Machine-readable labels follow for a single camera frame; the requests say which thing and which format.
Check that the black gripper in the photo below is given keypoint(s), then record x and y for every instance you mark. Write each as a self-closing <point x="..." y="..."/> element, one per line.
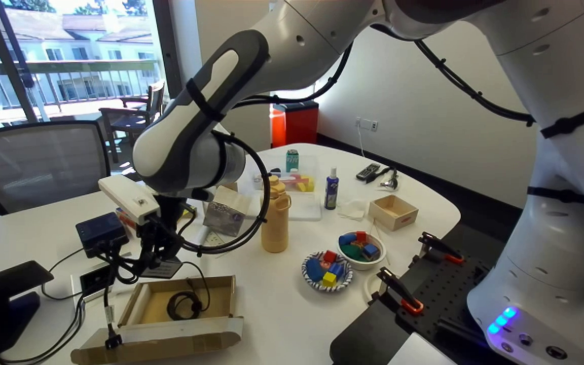
<point x="160" y="239"/>

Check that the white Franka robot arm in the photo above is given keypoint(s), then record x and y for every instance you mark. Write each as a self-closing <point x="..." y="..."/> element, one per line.
<point x="549" y="67"/>

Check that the small black box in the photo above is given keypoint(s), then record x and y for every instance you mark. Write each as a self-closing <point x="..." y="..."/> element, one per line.
<point x="103" y="233"/>

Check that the open cardboard box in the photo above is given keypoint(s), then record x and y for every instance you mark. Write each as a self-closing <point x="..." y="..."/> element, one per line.
<point x="164" y="336"/>

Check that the small wooden box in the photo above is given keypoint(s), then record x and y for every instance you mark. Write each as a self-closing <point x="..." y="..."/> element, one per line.
<point x="395" y="214"/>

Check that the tan plastic bottle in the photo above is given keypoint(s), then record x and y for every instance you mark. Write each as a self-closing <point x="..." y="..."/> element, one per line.
<point x="275" y="224"/>

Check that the outdoor patio chair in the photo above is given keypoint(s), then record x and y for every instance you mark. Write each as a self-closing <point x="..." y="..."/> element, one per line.
<point x="132" y="128"/>

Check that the grey mesh office chair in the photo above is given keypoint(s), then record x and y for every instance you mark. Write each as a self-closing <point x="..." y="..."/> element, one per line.
<point x="36" y="165"/>

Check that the patterned bowl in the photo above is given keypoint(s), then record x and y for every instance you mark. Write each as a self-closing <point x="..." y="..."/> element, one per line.
<point x="314" y="282"/>

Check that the flat white container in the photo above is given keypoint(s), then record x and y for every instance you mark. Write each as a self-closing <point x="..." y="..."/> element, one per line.
<point x="305" y="205"/>

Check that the clear container with coloured items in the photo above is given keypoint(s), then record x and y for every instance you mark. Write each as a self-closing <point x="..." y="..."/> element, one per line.
<point x="299" y="183"/>

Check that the teal cup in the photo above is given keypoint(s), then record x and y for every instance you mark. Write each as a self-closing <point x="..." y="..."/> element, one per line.
<point x="293" y="162"/>

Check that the red toy block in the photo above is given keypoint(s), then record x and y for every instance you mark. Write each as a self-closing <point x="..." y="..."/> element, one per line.
<point x="329" y="259"/>

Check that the yellow toy block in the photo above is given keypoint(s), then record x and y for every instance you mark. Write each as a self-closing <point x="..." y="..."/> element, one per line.
<point x="329" y="279"/>

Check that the orange bin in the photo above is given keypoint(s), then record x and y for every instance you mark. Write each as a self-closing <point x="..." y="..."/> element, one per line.
<point x="278" y="126"/>

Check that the small blue bottle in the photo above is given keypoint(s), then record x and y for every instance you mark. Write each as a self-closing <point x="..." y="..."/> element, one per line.
<point x="332" y="194"/>

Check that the green toy block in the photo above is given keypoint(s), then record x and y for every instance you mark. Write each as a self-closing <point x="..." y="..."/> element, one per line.
<point x="353" y="252"/>

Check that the red bin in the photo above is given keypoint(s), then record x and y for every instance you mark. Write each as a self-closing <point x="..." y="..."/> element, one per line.
<point x="301" y="122"/>

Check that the white bowl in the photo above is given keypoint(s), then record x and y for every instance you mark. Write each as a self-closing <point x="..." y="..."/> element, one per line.
<point x="373" y="263"/>

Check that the small white disc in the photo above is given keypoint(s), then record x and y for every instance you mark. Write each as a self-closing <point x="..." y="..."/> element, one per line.
<point x="372" y="286"/>

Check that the black remote control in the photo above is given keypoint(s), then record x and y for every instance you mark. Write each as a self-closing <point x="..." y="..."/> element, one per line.
<point x="368" y="171"/>

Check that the black orange clamp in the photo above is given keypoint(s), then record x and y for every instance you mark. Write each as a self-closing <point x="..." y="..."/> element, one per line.
<point x="441" y="248"/>
<point x="400" y="293"/>

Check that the black mounting plate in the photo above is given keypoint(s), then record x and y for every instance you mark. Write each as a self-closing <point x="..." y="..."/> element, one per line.
<point x="441" y="291"/>

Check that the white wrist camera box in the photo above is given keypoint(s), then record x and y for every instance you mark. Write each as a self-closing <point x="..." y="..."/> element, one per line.
<point x="128" y="196"/>

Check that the white wall outlet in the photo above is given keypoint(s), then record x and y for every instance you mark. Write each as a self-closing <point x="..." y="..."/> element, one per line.
<point x="368" y="124"/>

